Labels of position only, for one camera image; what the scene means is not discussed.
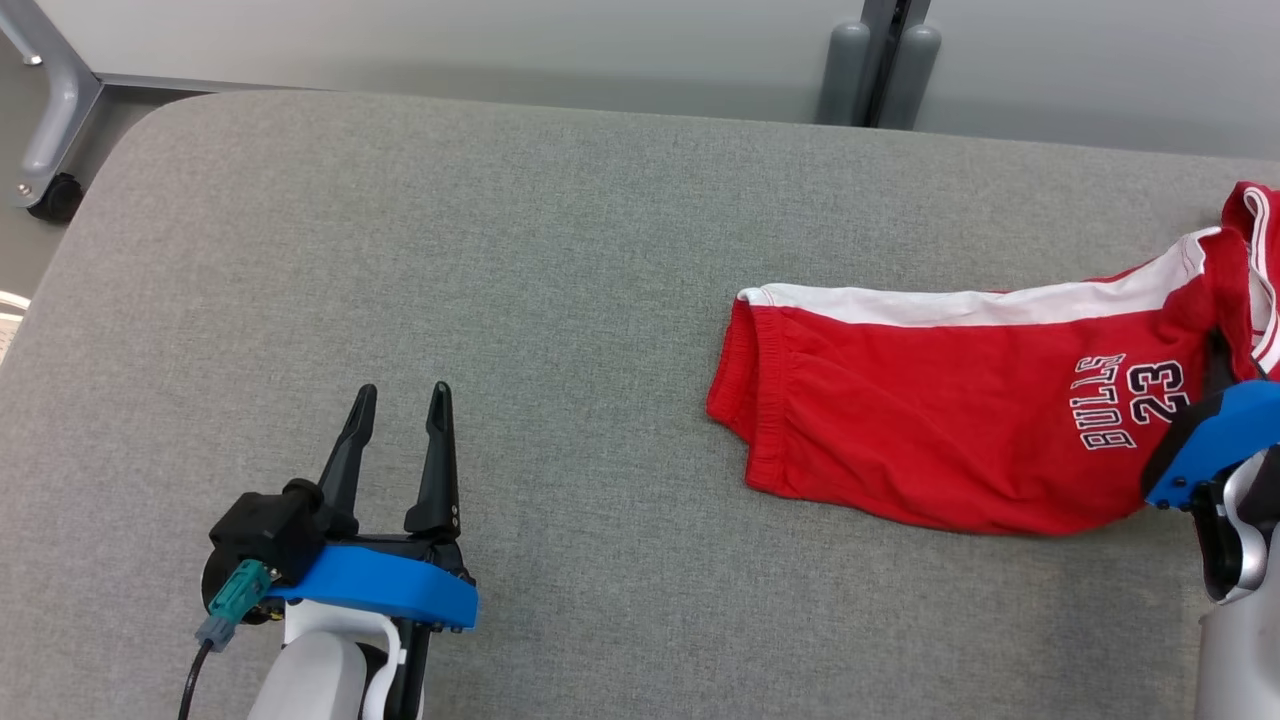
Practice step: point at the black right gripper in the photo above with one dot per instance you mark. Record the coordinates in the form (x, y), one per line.
(1153, 478)

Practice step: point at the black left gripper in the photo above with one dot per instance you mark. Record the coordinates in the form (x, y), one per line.
(420, 552)

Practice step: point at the red basketball jersey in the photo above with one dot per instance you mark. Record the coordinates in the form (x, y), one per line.
(1262, 300)

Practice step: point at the red shorts with white stripe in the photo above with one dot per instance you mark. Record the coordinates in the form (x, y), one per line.
(920, 400)

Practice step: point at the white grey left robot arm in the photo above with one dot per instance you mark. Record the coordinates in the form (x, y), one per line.
(320, 680)

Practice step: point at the white laundry basket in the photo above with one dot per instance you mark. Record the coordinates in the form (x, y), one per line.
(10, 320)

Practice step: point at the grey cylinder bumper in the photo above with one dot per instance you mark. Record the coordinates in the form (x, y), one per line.
(912, 80)
(845, 75)

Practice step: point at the black caster wheel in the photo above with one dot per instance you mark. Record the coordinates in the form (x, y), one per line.
(57, 198)

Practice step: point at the grey metal cart leg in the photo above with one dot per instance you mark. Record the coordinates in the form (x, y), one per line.
(60, 100)

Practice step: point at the blue right camera mount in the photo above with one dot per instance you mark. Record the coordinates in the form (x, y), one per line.
(1220, 430)

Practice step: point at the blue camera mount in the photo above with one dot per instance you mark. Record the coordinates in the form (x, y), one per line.
(1220, 430)
(390, 595)

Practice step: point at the blue left camera mount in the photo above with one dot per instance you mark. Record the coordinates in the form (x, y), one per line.
(390, 595)

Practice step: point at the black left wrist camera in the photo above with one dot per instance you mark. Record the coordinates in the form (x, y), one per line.
(265, 530)

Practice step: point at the grey partition post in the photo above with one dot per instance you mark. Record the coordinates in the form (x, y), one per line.
(893, 50)

